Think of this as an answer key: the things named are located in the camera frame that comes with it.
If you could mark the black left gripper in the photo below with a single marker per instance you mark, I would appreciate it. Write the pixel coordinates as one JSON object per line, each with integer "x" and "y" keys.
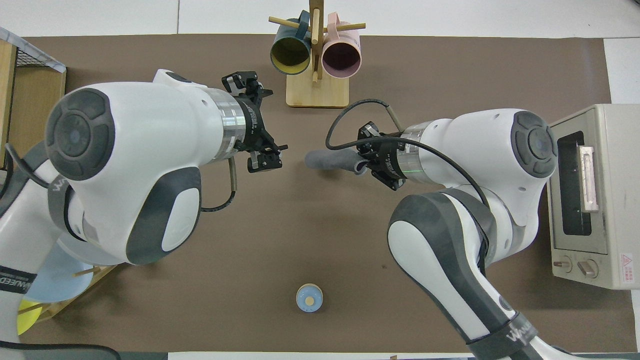
{"x": 254, "y": 122}

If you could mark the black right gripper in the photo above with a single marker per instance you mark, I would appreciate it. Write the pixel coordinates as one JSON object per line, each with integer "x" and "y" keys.
{"x": 387, "y": 160}

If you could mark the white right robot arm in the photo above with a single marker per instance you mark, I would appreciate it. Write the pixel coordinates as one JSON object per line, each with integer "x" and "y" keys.
{"x": 475, "y": 150}

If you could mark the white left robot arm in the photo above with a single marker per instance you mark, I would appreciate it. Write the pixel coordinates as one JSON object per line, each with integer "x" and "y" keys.
{"x": 145, "y": 140}

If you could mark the wooden dish rack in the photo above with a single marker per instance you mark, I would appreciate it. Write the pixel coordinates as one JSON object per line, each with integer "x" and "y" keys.
{"x": 97, "y": 272}

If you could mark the wooden mug tree stand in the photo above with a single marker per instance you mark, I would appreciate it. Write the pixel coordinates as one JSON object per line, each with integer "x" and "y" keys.
{"x": 317, "y": 92}

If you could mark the dark teal mug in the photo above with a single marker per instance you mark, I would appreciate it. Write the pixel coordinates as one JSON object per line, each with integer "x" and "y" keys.
{"x": 291, "y": 55}

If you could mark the pink mug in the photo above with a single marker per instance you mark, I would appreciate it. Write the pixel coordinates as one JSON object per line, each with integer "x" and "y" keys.
{"x": 341, "y": 57}

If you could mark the brown table mat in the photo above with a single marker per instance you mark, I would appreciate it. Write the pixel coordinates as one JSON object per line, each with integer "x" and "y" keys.
{"x": 310, "y": 240}

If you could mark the small blue lidded jar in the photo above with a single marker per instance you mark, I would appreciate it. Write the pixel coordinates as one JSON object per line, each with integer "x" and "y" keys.
{"x": 309, "y": 298}

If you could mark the wooden shelf unit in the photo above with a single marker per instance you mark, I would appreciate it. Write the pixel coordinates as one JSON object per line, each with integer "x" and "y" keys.
{"x": 35, "y": 100}

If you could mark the white patterned cloth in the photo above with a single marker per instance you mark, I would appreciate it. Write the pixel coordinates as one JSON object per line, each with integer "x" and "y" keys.
{"x": 30, "y": 47}

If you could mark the beige toaster oven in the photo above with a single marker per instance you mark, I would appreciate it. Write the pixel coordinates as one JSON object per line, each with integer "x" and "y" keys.
{"x": 615, "y": 200}

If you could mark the light blue plate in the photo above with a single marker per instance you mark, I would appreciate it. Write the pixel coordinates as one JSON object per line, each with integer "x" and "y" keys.
{"x": 55, "y": 285}

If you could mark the yellow plate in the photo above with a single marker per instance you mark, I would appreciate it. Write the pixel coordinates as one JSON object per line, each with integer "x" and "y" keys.
{"x": 29, "y": 320}

